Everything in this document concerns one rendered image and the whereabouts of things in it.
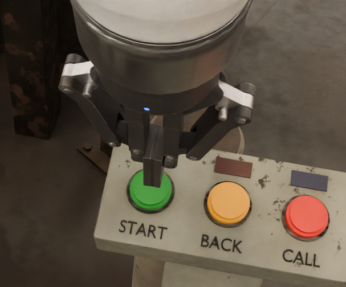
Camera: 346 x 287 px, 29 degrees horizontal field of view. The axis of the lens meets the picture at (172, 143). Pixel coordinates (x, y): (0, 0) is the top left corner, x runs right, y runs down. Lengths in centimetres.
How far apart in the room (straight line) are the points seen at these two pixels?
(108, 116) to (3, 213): 91
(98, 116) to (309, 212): 26
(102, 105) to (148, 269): 54
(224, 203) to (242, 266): 6
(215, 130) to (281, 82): 124
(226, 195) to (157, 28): 37
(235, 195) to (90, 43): 34
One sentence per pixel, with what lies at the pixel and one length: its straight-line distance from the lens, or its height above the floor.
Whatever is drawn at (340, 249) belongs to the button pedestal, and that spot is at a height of 59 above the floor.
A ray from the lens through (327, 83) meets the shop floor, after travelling 172.
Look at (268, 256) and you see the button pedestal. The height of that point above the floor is 59.
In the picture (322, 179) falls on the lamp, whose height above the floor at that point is 62.
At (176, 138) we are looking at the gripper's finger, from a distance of 47.
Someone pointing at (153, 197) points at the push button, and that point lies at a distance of 62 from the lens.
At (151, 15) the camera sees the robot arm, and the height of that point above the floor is 95.
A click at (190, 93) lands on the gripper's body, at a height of 85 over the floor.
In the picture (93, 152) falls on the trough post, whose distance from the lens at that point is 144.
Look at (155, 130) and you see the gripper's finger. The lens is 52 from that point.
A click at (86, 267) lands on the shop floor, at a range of 129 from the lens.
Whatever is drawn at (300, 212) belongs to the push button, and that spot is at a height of 61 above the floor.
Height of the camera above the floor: 110
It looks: 48 degrees down
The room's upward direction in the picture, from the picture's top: 8 degrees clockwise
